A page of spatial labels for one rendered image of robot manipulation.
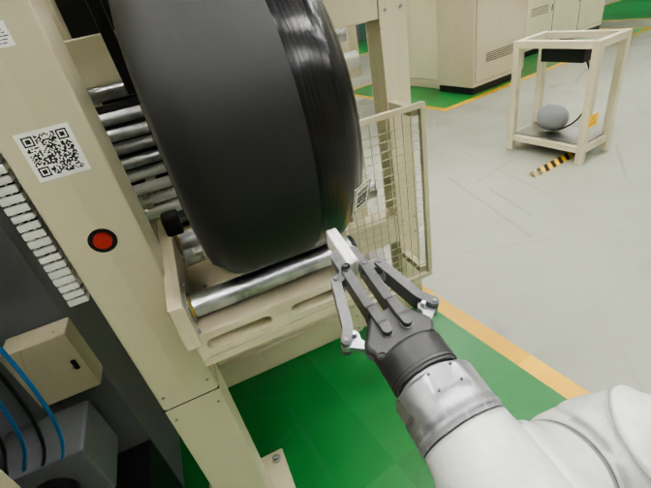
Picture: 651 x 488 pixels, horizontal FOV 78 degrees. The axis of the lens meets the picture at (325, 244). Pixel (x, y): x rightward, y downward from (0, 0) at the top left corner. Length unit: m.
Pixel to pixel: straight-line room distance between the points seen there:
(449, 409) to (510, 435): 0.05
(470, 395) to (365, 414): 1.26
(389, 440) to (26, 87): 1.40
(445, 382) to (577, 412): 0.14
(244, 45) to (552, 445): 0.54
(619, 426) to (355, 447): 1.20
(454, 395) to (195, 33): 0.50
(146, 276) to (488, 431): 0.64
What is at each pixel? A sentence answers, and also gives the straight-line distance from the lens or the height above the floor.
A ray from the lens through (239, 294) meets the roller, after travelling 0.79.
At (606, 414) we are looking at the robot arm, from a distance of 0.48.
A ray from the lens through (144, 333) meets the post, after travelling 0.90.
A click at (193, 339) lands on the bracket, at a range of 0.78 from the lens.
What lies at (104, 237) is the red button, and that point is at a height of 1.07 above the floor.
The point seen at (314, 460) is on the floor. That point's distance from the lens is 1.59.
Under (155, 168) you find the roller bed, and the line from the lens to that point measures 1.17.
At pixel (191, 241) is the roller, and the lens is 1.03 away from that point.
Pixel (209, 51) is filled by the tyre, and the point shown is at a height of 1.32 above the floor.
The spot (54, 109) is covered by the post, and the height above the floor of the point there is 1.28.
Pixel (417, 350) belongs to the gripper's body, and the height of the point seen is 1.04.
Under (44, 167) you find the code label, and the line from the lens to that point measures 0.76.
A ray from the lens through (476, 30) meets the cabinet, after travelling 5.19.
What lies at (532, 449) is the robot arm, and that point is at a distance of 0.40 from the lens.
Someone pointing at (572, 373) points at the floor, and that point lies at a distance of 1.83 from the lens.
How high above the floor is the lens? 1.36
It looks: 32 degrees down
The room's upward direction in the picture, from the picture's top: 12 degrees counter-clockwise
